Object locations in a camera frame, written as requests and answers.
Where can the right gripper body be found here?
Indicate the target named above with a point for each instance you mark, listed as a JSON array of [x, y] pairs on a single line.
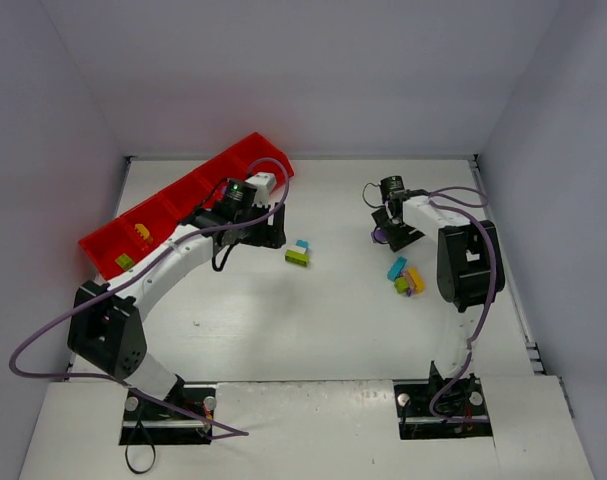
[[398, 233]]

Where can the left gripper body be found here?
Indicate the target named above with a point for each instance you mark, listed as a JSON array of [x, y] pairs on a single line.
[[265, 232]]

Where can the purple round lego piece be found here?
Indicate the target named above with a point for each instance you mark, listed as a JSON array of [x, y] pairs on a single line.
[[378, 236]]

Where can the small green lego brick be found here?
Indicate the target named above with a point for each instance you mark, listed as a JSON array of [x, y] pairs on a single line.
[[125, 262]]

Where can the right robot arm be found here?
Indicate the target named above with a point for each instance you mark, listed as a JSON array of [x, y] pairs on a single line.
[[469, 267]]

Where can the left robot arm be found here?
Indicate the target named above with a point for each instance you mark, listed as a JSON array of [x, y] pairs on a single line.
[[107, 327]]

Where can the turquoise lego in pile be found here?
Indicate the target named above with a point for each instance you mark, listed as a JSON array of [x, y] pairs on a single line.
[[396, 269]]

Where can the green lego in pile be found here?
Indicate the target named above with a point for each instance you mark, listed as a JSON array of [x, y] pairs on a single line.
[[401, 285]]

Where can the pink lego in pile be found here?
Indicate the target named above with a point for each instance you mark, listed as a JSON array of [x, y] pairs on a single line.
[[411, 286]]

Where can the white curved lego brick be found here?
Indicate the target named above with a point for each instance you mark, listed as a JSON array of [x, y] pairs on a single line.
[[298, 249]]

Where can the yellow lego in pile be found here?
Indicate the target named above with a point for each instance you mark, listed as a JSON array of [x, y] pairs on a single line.
[[420, 285]]

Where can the long green lego brick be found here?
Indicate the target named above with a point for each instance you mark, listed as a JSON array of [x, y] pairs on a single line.
[[297, 258]]

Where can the yellow comb lego piece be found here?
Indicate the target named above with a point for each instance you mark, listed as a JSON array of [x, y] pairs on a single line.
[[144, 233]]

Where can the red compartment tray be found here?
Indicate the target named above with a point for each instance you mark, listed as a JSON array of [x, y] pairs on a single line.
[[162, 211]]

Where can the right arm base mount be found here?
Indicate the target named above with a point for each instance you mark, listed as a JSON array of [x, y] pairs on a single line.
[[459, 413]]

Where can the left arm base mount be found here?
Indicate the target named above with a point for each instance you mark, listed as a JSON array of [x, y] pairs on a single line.
[[145, 421]]

